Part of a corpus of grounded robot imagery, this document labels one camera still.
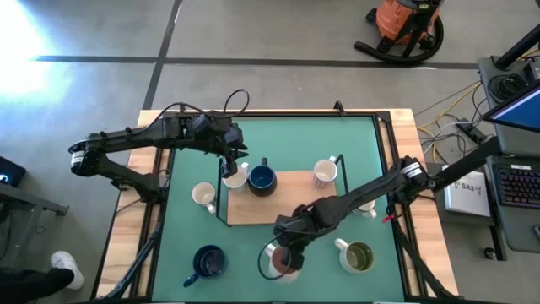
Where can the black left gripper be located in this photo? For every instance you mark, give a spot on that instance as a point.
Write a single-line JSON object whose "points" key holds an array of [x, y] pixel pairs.
{"points": [[215, 133]]}

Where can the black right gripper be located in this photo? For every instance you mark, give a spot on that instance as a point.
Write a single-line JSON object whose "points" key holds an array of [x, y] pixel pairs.
{"points": [[295, 228]]}

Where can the pink mug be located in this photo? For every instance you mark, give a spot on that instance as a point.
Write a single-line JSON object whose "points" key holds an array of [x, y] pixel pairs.
{"points": [[283, 276]]}

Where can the navy mug blue interior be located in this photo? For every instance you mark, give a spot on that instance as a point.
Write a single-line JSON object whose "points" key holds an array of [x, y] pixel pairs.
{"points": [[261, 179]]}

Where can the white mug olive interior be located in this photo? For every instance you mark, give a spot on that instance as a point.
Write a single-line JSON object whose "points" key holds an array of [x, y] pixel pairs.
{"points": [[358, 256]]}

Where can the streaked navy mug tan base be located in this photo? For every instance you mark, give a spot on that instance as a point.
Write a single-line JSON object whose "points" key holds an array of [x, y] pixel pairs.
{"points": [[209, 262]]}

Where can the white mug red pattern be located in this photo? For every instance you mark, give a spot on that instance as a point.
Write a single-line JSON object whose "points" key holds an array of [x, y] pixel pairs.
{"points": [[325, 173]]}

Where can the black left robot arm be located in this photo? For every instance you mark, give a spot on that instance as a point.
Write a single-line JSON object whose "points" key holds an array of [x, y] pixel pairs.
{"points": [[126, 137]]}

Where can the wooden tray board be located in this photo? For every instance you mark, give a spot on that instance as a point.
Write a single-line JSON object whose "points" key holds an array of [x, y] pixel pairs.
{"points": [[253, 211]]}

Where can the green table mat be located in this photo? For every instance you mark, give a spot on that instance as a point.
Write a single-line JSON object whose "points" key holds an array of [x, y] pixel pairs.
{"points": [[308, 139]]}

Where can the small red tag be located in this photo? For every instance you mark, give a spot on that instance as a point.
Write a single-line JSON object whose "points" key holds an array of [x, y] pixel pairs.
{"points": [[386, 218]]}

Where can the person's white shoe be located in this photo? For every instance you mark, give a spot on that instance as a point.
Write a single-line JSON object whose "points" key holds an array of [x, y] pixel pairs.
{"points": [[69, 266]]}

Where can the white box with lettering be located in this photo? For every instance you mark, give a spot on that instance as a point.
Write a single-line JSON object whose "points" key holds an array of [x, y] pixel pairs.
{"points": [[468, 198]]}

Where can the grey metal stand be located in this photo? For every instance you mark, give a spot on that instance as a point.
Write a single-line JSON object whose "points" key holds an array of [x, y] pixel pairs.
{"points": [[42, 204]]}

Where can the black slanted metal bar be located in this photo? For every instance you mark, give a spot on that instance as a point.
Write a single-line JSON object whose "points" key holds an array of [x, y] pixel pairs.
{"points": [[464, 164]]}

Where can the black desk caster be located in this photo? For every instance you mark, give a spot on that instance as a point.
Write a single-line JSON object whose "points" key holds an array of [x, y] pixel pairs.
{"points": [[490, 253]]}

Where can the orange shop vacuum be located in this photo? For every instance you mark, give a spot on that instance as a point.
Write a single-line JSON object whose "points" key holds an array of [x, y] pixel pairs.
{"points": [[392, 19]]}

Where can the black device with blue light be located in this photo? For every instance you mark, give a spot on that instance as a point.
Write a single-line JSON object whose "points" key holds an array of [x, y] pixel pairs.
{"points": [[10, 169]]}

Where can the black power strip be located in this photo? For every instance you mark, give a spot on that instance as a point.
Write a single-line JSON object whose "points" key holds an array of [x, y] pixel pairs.
{"points": [[472, 133]]}

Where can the person's leg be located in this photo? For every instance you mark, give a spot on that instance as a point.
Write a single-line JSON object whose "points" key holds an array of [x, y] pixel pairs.
{"points": [[29, 285]]}

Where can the grey desk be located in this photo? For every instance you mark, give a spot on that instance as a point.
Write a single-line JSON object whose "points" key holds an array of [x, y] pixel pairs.
{"points": [[523, 228]]}

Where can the black keyboard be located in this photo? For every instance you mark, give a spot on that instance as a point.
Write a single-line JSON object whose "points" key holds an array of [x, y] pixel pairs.
{"points": [[516, 186]]}

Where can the computer monitor blue screen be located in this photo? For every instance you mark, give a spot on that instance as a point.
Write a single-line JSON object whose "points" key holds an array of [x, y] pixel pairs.
{"points": [[523, 112]]}

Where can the black pole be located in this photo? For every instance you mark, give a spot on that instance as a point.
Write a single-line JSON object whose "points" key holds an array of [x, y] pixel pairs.
{"points": [[519, 50]]}

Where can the black frame clamp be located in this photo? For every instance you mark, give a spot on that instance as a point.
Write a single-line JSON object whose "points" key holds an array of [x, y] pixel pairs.
{"points": [[338, 107]]}

